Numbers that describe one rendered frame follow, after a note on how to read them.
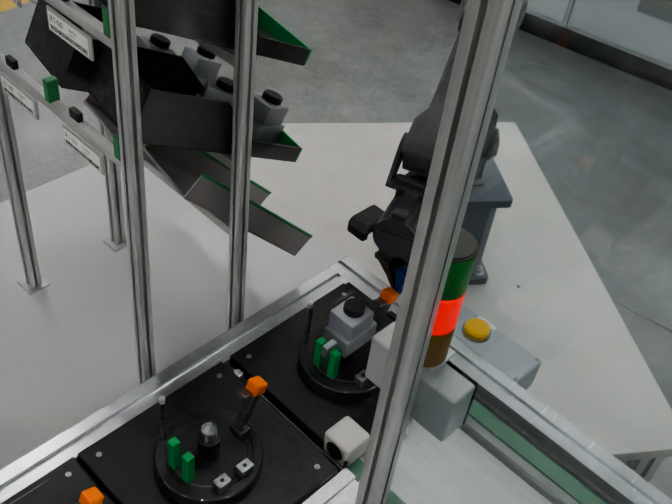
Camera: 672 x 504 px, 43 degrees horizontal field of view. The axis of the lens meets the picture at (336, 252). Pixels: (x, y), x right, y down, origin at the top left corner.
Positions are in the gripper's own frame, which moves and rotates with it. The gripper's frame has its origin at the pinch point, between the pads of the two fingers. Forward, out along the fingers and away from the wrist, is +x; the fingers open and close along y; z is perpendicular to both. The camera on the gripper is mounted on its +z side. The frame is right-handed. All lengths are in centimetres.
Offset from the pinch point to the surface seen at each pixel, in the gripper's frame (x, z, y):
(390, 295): 1.5, -2.9, -0.8
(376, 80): 108, 181, 152
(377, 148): 23, 46, 43
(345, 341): 3.3, -13.0, -1.8
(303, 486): 11.9, -28.7, -11.1
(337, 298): 11.7, -1.4, 10.0
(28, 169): 109, 33, 184
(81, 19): -38, -32, 27
